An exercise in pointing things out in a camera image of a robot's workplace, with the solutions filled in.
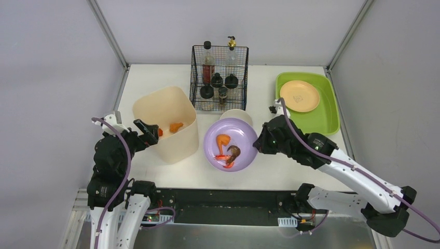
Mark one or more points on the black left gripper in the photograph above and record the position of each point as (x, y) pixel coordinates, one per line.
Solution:
(145, 134)

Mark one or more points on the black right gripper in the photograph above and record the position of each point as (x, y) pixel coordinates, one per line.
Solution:
(260, 142)

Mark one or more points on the purple plastic plate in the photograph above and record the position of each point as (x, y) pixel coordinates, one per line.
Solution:
(242, 135)

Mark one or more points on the white ceramic bowl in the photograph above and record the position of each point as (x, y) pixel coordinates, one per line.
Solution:
(238, 114)

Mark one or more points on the beige plastic bin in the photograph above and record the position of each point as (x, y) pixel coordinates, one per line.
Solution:
(166, 106)

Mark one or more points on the orange plastic plate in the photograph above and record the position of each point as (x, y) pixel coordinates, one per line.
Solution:
(300, 96)

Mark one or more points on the small pepper jar black lid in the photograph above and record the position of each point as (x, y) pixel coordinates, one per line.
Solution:
(222, 94)

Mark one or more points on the white shaker black spout lid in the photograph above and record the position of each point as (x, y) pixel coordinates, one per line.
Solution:
(206, 97)

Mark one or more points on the salt shaker black pump lid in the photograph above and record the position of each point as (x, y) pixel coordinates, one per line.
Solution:
(216, 83)

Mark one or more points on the clear bottle gold pump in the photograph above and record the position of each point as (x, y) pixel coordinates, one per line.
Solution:
(231, 56)

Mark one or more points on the soy sauce bottle red label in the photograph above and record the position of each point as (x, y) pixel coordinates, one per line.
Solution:
(208, 63)

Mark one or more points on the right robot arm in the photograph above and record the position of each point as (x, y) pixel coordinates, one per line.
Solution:
(374, 201)

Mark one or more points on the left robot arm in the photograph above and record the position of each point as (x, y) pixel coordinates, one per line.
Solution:
(118, 205)

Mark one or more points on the brown mushroom food piece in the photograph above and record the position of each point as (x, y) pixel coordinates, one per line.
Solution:
(235, 152)

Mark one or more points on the fried chicken food piece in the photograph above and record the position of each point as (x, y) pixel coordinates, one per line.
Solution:
(174, 127)

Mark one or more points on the orange shrimp food piece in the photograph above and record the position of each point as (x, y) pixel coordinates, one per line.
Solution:
(221, 141)

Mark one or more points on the green plastic tub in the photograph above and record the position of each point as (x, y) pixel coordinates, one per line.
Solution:
(324, 119)

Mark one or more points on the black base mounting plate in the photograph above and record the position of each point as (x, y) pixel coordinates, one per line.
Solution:
(229, 207)

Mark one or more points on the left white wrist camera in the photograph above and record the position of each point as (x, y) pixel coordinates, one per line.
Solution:
(110, 122)

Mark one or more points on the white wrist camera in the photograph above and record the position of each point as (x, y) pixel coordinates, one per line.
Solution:
(110, 122)
(276, 108)

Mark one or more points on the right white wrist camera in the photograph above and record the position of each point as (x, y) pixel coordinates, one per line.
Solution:
(276, 108)

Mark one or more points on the black wire basket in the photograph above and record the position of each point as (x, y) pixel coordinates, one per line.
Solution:
(240, 71)

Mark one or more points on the aluminium frame rail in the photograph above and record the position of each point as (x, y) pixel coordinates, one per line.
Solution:
(106, 29)

